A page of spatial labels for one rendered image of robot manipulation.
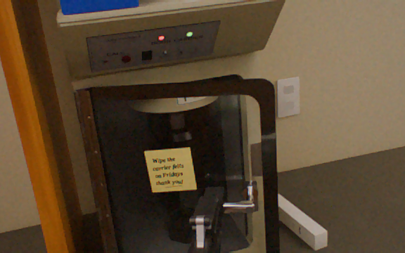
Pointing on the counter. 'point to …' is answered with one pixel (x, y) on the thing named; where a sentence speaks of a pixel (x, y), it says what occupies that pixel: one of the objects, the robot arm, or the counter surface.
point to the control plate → (143, 43)
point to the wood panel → (39, 120)
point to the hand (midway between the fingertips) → (214, 206)
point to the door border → (85, 112)
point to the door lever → (249, 193)
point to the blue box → (69, 7)
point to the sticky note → (170, 170)
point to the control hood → (99, 19)
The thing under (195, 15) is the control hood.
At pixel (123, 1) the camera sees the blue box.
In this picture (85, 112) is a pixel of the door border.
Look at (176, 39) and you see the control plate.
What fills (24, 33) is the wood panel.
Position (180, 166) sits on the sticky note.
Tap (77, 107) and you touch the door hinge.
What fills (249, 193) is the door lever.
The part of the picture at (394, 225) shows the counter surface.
